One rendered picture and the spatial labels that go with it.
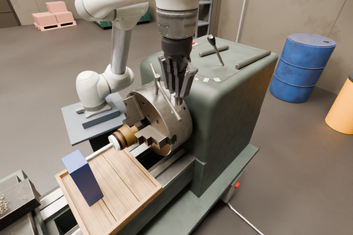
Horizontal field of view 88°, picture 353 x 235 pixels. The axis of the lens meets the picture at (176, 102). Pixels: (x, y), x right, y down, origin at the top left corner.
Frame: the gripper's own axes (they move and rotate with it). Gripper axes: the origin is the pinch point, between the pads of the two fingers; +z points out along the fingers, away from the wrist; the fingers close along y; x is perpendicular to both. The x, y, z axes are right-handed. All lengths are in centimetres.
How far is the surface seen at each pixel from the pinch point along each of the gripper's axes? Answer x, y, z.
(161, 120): -0.2, -7.8, 12.6
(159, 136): -1.8, -7.0, 18.9
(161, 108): 1.6, -9.6, 8.7
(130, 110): -4.4, -21.6, 13.7
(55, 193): -40, -31, 44
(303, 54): 240, -13, 59
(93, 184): -27.8, -14.2, 30.6
